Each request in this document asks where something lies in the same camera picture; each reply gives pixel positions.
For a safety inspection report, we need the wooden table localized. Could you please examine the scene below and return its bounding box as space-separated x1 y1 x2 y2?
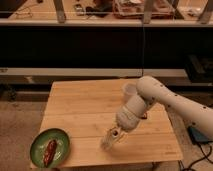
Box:
40 79 182 167

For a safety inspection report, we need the translucent plastic cup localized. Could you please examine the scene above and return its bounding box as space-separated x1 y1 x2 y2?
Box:
122 83 137 102

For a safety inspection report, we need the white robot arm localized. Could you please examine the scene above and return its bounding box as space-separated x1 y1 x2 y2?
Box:
100 76 213 150

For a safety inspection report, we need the black cable on floor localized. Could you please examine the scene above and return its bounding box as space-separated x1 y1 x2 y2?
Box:
178 141 213 171

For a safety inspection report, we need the blue box on floor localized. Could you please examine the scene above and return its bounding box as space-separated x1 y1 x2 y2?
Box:
187 126 212 144

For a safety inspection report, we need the long workbench shelf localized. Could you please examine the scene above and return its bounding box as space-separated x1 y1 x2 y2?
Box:
0 0 213 27

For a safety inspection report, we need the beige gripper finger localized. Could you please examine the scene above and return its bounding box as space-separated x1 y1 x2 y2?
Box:
110 135 124 147
100 132 113 150

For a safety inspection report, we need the green round plate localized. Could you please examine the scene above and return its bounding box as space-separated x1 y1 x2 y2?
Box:
30 128 70 168

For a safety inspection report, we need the brown red bottle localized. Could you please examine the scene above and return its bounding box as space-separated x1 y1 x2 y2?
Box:
43 140 57 167

